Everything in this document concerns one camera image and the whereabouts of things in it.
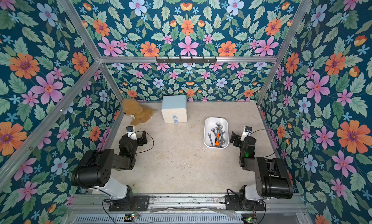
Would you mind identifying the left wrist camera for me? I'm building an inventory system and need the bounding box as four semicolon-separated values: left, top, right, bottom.
126;126;137;141

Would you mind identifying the white plastic storage tray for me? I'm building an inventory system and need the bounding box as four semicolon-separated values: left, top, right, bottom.
203;117;229;149

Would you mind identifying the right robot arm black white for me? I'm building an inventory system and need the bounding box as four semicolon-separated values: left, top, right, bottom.
230;132;294;204

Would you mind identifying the orange handled adjustable wrench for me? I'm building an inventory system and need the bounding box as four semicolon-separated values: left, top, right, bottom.
214;125;225;148

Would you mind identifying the silver end wrench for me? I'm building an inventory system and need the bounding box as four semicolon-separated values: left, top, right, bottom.
211;129;220;145

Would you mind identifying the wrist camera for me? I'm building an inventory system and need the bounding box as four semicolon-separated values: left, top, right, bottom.
126;126;137;141
242;126;252;139

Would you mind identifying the small silver combination wrench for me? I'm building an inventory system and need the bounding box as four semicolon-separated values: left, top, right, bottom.
207;133;214;147

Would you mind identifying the aluminium front rail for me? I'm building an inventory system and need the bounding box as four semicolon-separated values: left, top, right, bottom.
61;194;313;224

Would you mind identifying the brown plush teddy dog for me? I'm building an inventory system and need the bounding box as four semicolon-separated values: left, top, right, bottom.
122;98;156;126

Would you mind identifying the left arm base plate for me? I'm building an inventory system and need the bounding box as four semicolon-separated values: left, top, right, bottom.
108;195;150;212

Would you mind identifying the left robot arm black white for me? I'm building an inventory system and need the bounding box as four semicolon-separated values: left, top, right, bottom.
71;131;148;202

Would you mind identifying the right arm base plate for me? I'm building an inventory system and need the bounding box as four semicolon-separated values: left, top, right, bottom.
224;195;265;211

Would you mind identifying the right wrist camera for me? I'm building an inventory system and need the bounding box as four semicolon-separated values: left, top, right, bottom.
242;126;252;139

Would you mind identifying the black hook rail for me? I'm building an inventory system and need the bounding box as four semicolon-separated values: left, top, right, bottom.
156;56;217;64

